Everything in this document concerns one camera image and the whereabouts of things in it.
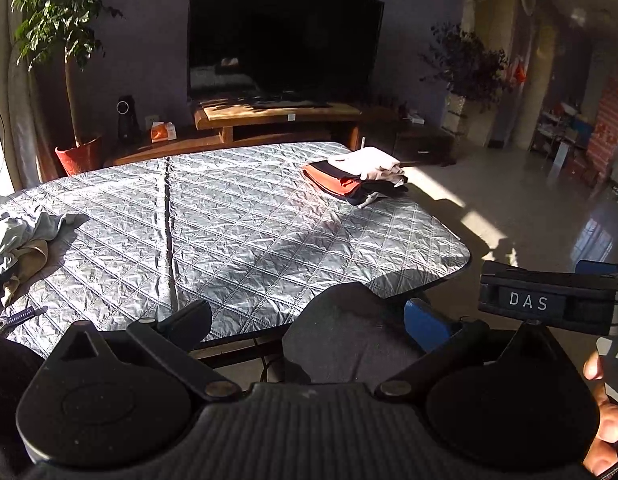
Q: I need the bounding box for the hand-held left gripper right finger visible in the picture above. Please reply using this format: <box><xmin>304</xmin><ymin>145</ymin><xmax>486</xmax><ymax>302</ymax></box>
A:
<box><xmin>376</xmin><ymin>297</ymin><xmax>565</xmax><ymax>403</ymax></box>

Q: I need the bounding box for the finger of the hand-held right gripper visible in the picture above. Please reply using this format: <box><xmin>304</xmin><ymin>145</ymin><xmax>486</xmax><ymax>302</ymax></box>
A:
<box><xmin>575</xmin><ymin>259</ymin><xmax>618</xmax><ymax>277</ymax></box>
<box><xmin>481</xmin><ymin>259</ymin><xmax>580</xmax><ymax>287</ymax></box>

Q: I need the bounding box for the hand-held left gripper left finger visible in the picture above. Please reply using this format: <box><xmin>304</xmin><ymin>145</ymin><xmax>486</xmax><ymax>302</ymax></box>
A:
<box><xmin>51</xmin><ymin>299</ymin><xmax>242</xmax><ymax>404</ymax></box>

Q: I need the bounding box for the pink garment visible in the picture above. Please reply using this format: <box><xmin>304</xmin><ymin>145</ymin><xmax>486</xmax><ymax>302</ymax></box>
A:
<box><xmin>327</xmin><ymin>146</ymin><xmax>408</xmax><ymax>186</ymax></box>

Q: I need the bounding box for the person's right hand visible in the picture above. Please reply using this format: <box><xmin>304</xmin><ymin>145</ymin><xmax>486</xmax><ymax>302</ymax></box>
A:
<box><xmin>583</xmin><ymin>349</ymin><xmax>618</xmax><ymax>477</ymax></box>

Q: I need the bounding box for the dark grey cloth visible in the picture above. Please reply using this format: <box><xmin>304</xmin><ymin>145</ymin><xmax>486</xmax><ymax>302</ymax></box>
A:
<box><xmin>281</xmin><ymin>282</ymin><xmax>426</xmax><ymax>387</ymax></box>

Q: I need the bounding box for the silver quilted blanket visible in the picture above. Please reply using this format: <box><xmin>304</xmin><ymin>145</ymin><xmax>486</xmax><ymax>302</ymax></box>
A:
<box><xmin>0</xmin><ymin>141</ymin><xmax>475</xmax><ymax>359</ymax></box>

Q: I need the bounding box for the cluttered shelf rack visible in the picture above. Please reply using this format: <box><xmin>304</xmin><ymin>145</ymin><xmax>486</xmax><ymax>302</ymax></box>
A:
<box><xmin>528</xmin><ymin>102</ymin><xmax>605</xmax><ymax>171</ymax></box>

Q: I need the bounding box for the small metal tool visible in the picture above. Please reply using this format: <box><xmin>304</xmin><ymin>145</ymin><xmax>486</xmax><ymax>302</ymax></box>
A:
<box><xmin>0</xmin><ymin>304</ymin><xmax>50</xmax><ymax>336</ymax></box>

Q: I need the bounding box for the low dark wooden cabinet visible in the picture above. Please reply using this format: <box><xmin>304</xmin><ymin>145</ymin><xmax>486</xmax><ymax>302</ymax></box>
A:
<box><xmin>103</xmin><ymin>122</ymin><xmax>460</xmax><ymax>169</ymax></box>

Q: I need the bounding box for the beige garment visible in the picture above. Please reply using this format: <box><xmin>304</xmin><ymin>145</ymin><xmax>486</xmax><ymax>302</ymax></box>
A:
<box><xmin>1</xmin><ymin>240</ymin><xmax>50</xmax><ymax>309</ymax></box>

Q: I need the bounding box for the orange and navy folded jacket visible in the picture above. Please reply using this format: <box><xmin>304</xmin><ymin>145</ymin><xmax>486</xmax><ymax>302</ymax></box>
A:
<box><xmin>302</xmin><ymin>160</ymin><xmax>410</xmax><ymax>207</ymax></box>

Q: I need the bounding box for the white patterned plant pot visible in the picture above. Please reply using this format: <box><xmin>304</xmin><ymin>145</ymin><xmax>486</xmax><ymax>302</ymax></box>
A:
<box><xmin>441</xmin><ymin>92</ymin><xmax>470</xmax><ymax>134</ymax></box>

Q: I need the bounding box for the orange tissue box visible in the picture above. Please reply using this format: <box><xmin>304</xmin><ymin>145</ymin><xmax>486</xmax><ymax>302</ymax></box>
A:
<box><xmin>149</xmin><ymin>121</ymin><xmax>179</xmax><ymax>142</ymax></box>

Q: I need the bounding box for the light blue garment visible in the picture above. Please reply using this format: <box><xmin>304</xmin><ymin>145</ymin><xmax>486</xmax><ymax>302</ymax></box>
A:
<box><xmin>0</xmin><ymin>211</ymin><xmax>90</xmax><ymax>282</ymax></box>

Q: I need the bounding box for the red plant pot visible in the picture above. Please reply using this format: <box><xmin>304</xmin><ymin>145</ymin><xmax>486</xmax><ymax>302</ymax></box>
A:
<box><xmin>55</xmin><ymin>133</ymin><xmax>104</xmax><ymax>177</ymax></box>

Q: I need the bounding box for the black tower device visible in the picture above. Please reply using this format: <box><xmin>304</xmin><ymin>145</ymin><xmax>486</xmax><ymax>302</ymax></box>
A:
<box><xmin>116</xmin><ymin>94</ymin><xmax>142</xmax><ymax>144</ymax></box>

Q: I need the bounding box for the dark leafy potted plant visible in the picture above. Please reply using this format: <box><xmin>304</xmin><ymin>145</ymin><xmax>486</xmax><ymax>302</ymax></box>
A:
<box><xmin>421</xmin><ymin>22</ymin><xmax>518</xmax><ymax>112</ymax></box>

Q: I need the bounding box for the grey curtain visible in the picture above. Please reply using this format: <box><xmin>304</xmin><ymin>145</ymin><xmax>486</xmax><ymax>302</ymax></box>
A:
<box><xmin>0</xmin><ymin>0</ymin><xmax>60</xmax><ymax>192</ymax></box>

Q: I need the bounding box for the black television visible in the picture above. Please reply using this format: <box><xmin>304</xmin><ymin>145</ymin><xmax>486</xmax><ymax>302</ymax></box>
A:
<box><xmin>187</xmin><ymin>0</ymin><xmax>385</xmax><ymax>106</ymax></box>

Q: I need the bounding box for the tall green potted tree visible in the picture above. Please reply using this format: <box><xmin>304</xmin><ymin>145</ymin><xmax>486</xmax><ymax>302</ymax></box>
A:
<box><xmin>11</xmin><ymin>0</ymin><xmax>138</xmax><ymax>149</ymax></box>

